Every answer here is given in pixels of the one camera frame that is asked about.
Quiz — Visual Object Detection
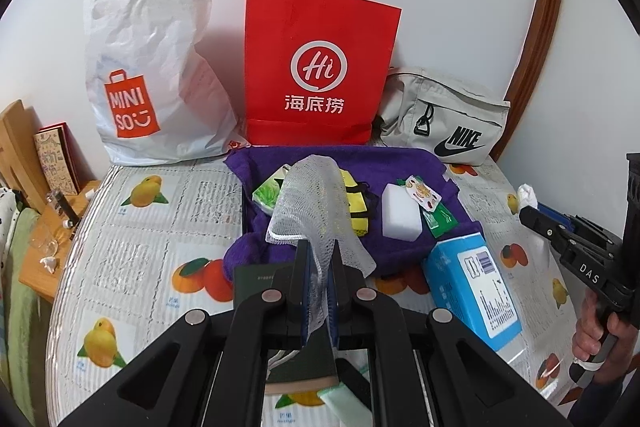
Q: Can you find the brown wooden door frame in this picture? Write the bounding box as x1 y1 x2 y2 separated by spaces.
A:
490 0 562 161

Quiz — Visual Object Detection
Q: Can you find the blue white cardboard box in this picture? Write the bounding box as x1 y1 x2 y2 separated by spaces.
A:
423 233 522 351

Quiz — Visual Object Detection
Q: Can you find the white tissue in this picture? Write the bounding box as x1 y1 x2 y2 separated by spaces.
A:
516 183 538 211

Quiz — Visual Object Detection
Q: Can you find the red paper shopping bag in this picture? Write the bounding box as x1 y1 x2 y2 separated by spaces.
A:
244 0 401 146

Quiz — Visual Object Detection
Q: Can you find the wooden side table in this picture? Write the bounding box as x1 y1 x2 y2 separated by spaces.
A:
18 207 73 303

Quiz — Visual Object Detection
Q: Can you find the dark green passport booklet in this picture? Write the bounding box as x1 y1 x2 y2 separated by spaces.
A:
233 263 338 395

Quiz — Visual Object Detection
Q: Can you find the purple fleece cloth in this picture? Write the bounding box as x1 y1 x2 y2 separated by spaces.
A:
222 145 483 281

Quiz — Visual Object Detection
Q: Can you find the small green snack packet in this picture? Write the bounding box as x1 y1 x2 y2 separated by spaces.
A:
399 176 458 239

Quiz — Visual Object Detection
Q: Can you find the white sponge block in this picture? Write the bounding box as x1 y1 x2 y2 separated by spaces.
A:
381 183 423 242

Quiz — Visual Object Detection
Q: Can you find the grey Nike pouch bag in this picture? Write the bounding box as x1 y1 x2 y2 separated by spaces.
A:
378 67 510 167

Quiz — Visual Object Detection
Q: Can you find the white Miniso plastic bag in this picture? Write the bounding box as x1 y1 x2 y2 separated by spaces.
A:
84 0 245 166

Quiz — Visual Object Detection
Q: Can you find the white mesh drawstring bag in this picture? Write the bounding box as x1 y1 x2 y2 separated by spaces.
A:
266 155 376 336

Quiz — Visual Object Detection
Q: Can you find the green tissue packet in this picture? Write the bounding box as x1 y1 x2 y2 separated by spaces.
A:
252 164 291 216

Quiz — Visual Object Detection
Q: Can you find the yellow black folded pouch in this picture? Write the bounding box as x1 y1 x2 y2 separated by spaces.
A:
341 169 378 237

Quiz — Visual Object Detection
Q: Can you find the wooden chair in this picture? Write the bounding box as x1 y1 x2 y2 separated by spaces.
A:
0 100 49 213

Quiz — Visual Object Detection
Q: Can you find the green paper packet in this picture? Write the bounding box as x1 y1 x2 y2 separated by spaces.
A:
318 384 373 427

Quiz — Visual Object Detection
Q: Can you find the right hand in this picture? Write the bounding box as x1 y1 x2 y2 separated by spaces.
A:
572 288 638 384

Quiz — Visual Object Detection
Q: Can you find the patterned brown book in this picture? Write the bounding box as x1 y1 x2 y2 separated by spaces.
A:
34 122 81 195

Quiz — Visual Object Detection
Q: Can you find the fruit print tablecloth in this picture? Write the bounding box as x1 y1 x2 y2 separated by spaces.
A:
46 159 576 425

